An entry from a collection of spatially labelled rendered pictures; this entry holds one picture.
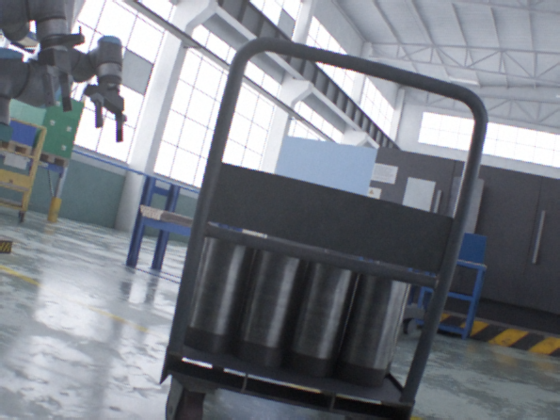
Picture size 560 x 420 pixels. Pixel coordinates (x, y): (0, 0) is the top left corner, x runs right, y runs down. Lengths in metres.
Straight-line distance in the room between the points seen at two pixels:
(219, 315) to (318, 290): 0.24
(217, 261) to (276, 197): 0.24
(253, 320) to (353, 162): 6.52
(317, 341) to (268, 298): 0.15
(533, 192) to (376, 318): 6.06
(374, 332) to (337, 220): 0.31
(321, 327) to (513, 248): 5.95
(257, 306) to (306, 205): 0.29
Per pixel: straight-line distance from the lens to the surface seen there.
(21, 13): 1.62
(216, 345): 1.42
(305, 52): 1.25
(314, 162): 8.03
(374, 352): 1.43
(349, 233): 1.26
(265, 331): 1.41
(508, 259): 7.23
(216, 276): 1.40
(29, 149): 9.07
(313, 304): 1.41
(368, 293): 1.42
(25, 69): 2.24
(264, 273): 1.40
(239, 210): 1.26
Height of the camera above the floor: 0.54
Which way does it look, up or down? 4 degrees up
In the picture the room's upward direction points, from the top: 13 degrees clockwise
